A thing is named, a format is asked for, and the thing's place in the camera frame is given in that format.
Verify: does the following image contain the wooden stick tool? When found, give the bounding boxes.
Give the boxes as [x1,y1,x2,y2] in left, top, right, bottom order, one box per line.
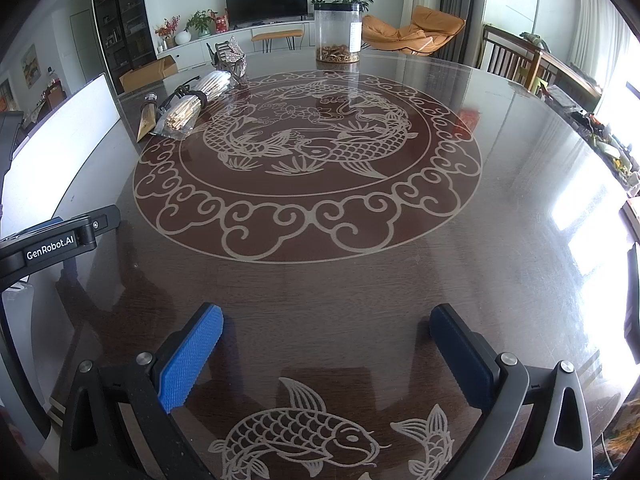
[136,92,161,142]

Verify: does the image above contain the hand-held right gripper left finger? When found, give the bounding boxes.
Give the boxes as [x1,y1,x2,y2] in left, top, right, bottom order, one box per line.
[59,301,224,480]

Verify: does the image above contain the black television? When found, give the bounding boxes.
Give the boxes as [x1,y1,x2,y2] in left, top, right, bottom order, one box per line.
[224,0,308,28]

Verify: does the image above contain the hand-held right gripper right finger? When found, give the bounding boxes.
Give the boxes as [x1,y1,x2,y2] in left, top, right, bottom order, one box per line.
[429,303,594,480]

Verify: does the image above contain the small wooden model toy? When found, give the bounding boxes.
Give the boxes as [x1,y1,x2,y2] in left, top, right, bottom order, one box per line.
[212,35,248,81]

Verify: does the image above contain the white television console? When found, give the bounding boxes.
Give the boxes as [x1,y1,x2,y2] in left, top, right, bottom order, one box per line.
[155,20,321,73]

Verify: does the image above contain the wooden chair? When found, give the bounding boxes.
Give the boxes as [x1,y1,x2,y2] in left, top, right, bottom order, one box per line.
[480,24,543,93]
[537,50,603,111]

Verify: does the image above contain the red flowers in vase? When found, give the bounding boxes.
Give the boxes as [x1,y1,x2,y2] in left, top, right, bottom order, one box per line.
[155,16,181,48]

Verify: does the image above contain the clear jar black lid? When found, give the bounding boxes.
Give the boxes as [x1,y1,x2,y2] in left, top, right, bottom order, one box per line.
[313,2,365,63]

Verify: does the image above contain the dark display cabinet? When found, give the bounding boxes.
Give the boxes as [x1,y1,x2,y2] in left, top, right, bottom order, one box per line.
[91,0,157,68]

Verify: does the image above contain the framed wall painting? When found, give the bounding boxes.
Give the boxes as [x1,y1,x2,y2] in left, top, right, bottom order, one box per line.
[21,44,40,86]

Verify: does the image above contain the orange lounge chair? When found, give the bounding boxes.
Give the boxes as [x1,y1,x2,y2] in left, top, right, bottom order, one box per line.
[361,6,467,56]

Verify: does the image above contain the green potted plant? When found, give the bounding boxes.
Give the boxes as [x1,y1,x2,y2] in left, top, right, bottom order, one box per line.
[186,10,216,37]

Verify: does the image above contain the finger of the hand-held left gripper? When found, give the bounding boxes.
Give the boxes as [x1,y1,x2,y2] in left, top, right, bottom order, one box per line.
[30,205,122,241]

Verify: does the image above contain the orange stool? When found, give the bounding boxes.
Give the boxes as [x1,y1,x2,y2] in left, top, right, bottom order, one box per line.
[251,29,305,53]

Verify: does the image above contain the brown cardboard box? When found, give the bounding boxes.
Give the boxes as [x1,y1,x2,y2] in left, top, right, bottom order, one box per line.
[118,55,178,93]

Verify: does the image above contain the pack of wooden chopsticks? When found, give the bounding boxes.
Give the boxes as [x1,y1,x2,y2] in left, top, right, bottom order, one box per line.
[152,71,240,141]

